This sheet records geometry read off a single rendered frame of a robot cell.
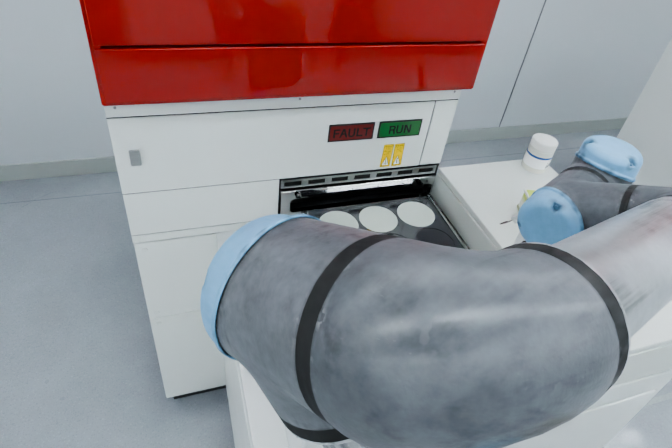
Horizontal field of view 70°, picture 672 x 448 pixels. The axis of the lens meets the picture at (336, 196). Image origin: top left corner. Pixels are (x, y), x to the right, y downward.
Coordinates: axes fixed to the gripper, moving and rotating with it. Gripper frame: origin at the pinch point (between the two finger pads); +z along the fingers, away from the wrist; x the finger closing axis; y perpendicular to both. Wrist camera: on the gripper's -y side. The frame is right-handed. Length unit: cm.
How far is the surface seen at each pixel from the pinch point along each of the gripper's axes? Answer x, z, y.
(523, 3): -153, 11, 204
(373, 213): 6, 16, 50
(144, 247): 62, 25, 59
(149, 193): 59, 8, 59
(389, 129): 1, -4, 58
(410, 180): -8, 12, 57
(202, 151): 47, -2, 59
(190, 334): 54, 64, 59
